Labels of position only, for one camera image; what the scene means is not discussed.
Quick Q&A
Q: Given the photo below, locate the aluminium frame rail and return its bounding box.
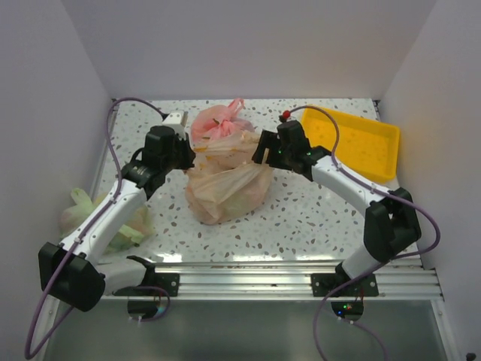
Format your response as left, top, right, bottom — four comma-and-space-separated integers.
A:
101, 259, 443, 302

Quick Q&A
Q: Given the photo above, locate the orange plastic fruit bag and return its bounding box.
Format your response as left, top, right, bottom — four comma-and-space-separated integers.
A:
185, 131, 273, 225

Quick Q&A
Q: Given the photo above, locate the black base bracket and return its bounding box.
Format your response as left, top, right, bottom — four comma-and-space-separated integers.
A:
310, 273, 380, 297
113, 256, 180, 297

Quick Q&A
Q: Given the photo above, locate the green plastic fruit bag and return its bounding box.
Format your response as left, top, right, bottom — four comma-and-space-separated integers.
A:
59, 188, 154, 255

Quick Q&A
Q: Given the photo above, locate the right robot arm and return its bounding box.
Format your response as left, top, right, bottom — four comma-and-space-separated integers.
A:
252, 120, 422, 296

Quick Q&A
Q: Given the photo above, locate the left black base bracket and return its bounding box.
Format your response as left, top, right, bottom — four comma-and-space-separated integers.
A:
113, 256, 180, 297

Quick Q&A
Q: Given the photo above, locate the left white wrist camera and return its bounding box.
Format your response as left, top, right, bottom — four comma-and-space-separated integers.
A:
162, 111, 188, 139

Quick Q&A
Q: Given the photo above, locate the pink knotted plastic bag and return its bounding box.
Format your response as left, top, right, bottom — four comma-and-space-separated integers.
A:
190, 98, 255, 143

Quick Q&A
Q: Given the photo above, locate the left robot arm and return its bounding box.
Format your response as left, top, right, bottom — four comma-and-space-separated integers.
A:
38, 123, 195, 311

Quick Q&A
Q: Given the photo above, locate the right black base bracket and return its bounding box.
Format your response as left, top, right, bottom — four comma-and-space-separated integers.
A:
310, 273, 380, 297

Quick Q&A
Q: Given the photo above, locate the yellow plastic tray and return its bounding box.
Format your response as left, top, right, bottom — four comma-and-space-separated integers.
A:
301, 109, 401, 184

